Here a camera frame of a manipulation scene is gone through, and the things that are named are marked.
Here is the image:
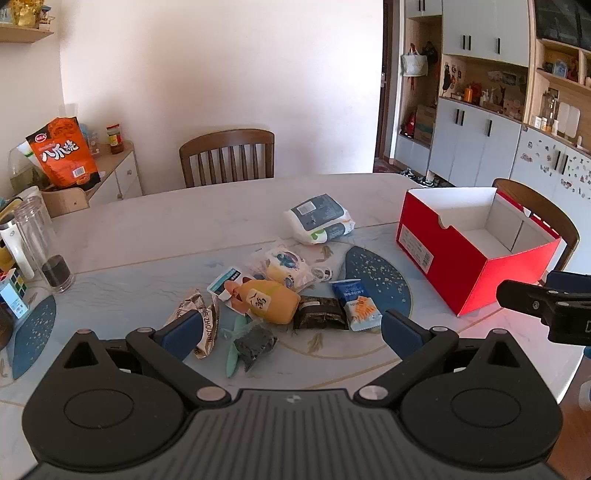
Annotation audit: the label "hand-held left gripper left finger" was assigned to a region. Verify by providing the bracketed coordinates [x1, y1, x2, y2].
[62, 310, 230, 409]

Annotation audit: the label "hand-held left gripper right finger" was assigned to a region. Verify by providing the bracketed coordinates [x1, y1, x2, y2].
[355, 310, 525, 408]

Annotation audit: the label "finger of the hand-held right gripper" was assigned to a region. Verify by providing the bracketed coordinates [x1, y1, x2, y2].
[547, 270, 591, 291]
[498, 280, 591, 324]

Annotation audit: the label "blue and white snack packet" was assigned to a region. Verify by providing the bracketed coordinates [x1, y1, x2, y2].
[331, 279, 383, 333]

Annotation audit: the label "red cardboard box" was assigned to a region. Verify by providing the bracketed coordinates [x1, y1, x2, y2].
[396, 186, 563, 317]

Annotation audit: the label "clear bag with yellow bread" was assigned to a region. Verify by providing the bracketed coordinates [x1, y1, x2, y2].
[247, 244, 319, 294]

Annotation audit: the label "white tissue pack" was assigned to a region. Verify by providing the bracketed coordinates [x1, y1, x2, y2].
[283, 194, 356, 246]

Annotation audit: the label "white marble desktop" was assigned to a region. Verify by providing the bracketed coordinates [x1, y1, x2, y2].
[0, 173, 586, 480]

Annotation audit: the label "silver foil wrapper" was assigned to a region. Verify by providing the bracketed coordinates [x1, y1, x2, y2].
[166, 288, 221, 360]

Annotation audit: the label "brown curved-back wooden chair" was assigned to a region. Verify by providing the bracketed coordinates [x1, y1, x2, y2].
[492, 178, 581, 273]

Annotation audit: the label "printed light blue table mat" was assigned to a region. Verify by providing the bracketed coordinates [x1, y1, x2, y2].
[0, 220, 585, 480]

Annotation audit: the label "white and teal sachet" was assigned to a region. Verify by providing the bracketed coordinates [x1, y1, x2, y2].
[207, 267, 245, 301]

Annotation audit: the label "dark grey wrapped block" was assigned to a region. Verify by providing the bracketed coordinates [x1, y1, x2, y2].
[233, 323, 278, 373]

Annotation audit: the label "dark seaweed packet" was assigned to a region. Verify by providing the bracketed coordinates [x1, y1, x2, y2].
[293, 296, 350, 331]

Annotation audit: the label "yellow bottle-shaped plush toy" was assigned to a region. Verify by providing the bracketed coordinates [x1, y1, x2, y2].
[225, 278, 302, 326]

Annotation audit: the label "white cabinet with stickers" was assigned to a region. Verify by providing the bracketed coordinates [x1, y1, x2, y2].
[510, 124, 591, 217]

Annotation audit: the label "shoes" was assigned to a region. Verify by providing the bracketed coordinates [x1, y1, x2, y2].
[399, 168, 455, 188]

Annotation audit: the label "white containers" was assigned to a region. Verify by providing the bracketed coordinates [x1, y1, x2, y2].
[556, 102, 580, 138]

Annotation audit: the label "clear glass tumbler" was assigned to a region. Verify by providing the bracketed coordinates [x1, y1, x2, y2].
[14, 196, 75, 294]

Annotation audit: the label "white side cabinet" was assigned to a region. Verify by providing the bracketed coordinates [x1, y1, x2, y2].
[41, 141, 143, 217]

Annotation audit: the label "tall glass storage jar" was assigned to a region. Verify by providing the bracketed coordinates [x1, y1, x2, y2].
[538, 92, 557, 132]

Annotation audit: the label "puzzle cube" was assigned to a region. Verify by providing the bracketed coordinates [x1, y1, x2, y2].
[0, 267, 29, 319]

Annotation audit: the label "light wooden panel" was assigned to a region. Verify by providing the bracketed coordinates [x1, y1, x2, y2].
[41, 187, 90, 217]

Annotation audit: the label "brown cardboard box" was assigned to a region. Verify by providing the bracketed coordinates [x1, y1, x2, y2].
[413, 105, 437, 145]

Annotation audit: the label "brown slatted wooden chair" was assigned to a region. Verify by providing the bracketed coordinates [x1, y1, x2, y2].
[179, 128, 276, 188]

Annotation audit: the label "red-lidded sauce jar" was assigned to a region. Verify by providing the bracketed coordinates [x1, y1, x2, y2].
[106, 123, 124, 155]

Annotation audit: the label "orange snack bag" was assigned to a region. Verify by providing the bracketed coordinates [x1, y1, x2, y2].
[25, 117, 102, 191]

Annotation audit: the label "clear glass jar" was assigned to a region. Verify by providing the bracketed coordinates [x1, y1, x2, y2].
[8, 143, 44, 195]

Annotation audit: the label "dark wooden door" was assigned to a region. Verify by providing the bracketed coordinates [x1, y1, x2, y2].
[375, 0, 393, 162]

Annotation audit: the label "pale hanging tote bag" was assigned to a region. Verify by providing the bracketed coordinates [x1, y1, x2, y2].
[401, 44, 428, 78]

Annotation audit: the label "gold ornaments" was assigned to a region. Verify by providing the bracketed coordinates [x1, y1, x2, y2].
[0, 0, 54, 31]

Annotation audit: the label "large wall cabinet unit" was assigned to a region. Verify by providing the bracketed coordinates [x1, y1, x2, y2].
[392, 0, 591, 217]

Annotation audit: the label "wooden wall shelf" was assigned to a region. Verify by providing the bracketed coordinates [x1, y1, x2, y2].
[0, 23, 55, 44]

